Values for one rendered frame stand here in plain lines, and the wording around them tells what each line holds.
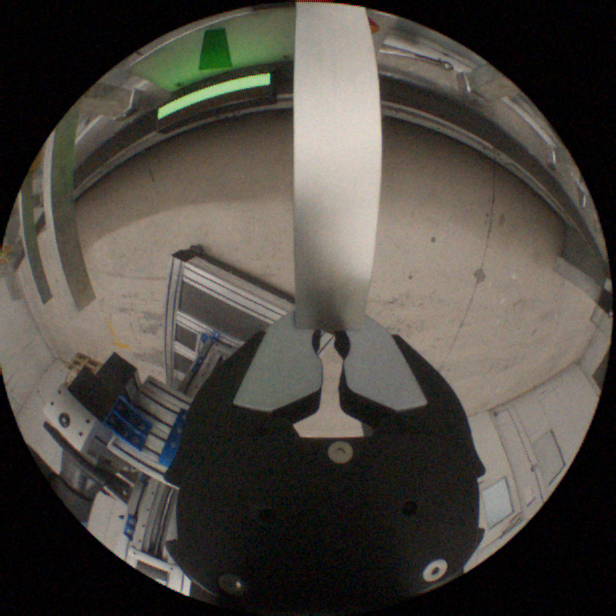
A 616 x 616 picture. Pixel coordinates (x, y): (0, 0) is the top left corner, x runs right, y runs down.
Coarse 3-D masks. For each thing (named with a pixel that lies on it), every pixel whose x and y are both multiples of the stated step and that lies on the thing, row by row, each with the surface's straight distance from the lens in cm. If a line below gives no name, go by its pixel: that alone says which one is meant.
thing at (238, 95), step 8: (248, 88) 29; (256, 88) 28; (264, 88) 28; (216, 96) 30; (224, 96) 29; (232, 96) 29; (240, 96) 28; (248, 96) 28; (256, 96) 28; (192, 104) 32; (200, 104) 31; (208, 104) 30; (216, 104) 29; (176, 112) 33; (184, 112) 32; (192, 112) 31; (160, 120) 34; (168, 120) 33; (176, 120) 32
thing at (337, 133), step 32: (320, 32) 11; (352, 32) 11; (320, 64) 9; (352, 64) 9; (320, 96) 8; (352, 96) 8; (320, 128) 7; (352, 128) 8; (320, 160) 7; (352, 160) 7; (320, 192) 7; (352, 192) 7; (320, 224) 7; (352, 224) 7; (320, 256) 7; (352, 256) 7; (320, 288) 8; (352, 288) 8; (320, 320) 8; (352, 320) 9
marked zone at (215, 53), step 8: (208, 32) 26; (216, 32) 26; (224, 32) 26; (208, 40) 27; (216, 40) 27; (224, 40) 27; (208, 48) 28; (216, 48) 28; (224, 48) 28; (200, 56) 29; (208, 56) 29; (216, 56) 29; (224, 56) 29; (200, 64) 30; (208, 64) 30; (216, 64) 31; (224, 64) 31
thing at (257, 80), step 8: (240, 80) 30; (248, 80) 30; (256, 80) 29; (264, 80) 29; (208, 88) 32; (216, 88) 31; (224, 88) 30; (232, 88) 30; (240, 88) 29; (192, 96) 32; (200, 96) 32; (208, 96) 31; (168, 104) 35; (176, 104) 34; (184, 104) 33; (160, 112) 35; (168, 112) 34
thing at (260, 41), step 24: (216, 24) 25; (240, 24) 25; (264, 24) 25; (288, 24) 25; (384, 24) 25; (168, 48) 28; (192, 48) 28; (240, 48) 28; (264, 48) 28; (288, 48) 28; (144, 72) 31; (168, 72) 32; (192, 72) 32; (216, 72) 32
